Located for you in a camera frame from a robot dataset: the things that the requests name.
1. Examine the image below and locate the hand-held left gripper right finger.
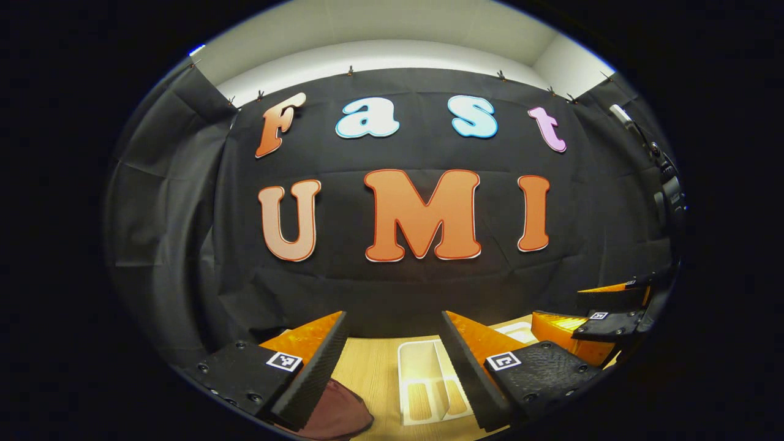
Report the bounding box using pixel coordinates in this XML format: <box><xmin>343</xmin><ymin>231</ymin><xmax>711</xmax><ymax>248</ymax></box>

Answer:
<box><xmin>439</xmin><ymin>310</ymin><xmax>605</xmax><ymax>433</ymax></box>

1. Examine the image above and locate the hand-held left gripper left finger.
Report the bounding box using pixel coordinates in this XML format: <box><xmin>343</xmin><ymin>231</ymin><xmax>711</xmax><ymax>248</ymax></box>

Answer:
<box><xmin>180</xmin><ymin>311</ymin><xmax>350</xmax><ymax>432</ymax></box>

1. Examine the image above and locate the maroon schoolbag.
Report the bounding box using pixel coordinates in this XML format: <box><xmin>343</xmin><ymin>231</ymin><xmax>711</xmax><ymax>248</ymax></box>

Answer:
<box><xmin>293</xmin><ymin>377</ymin><xmax>375</xmax><ymax>441</ymax></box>

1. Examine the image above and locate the white plastic bookshelf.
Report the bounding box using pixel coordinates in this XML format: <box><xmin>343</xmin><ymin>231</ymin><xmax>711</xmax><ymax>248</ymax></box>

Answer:
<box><xmin>396</xmin><ymin>318</ymin><xmax>541</xmax><ymax>427</ymax></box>

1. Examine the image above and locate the black backdrop cloth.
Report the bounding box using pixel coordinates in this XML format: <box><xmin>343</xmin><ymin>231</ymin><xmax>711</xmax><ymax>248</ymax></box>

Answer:
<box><xmin>102</xmin><ymin>58</ymin><xmax>685</xmax><ymax>368</ymax></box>

